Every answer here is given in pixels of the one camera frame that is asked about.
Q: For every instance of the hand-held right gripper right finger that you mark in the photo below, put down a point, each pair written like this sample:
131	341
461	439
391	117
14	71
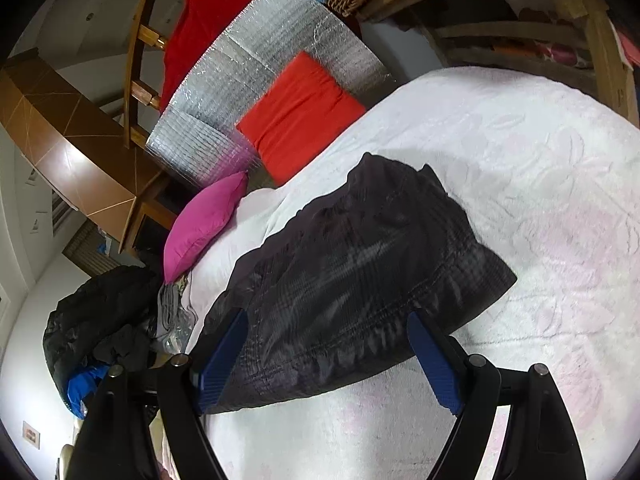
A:
435	365

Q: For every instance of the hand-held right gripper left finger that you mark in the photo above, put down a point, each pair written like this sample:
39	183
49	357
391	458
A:
220	360

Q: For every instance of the black jacket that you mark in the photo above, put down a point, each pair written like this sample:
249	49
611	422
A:
360	270

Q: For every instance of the grey clothes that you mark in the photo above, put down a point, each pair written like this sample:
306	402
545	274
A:
172	310

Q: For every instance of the black bag on floor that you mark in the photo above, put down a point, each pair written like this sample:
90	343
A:
95	310

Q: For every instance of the pink cushion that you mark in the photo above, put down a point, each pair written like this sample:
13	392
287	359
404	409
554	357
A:
205	225

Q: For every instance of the blue cloth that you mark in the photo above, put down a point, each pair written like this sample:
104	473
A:
82	390

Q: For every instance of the brown slatted shutter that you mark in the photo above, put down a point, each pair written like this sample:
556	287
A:
90	250

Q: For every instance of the white bedspread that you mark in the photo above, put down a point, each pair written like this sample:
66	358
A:
525	160

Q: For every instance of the brown wooden counter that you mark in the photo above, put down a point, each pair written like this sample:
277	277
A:
75	160

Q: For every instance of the red cushion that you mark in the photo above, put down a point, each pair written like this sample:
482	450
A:
295	115

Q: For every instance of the wooden headboard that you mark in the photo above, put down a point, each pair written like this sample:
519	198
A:
131	60

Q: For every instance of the red patterned cloth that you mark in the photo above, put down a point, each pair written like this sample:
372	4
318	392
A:
555	52

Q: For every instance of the silver foil mat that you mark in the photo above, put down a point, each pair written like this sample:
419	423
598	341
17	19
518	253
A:
280	25

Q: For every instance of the wooden shelf unit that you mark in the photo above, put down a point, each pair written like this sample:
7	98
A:
605	55

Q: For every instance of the wall outlet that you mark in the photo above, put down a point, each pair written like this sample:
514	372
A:
31	432

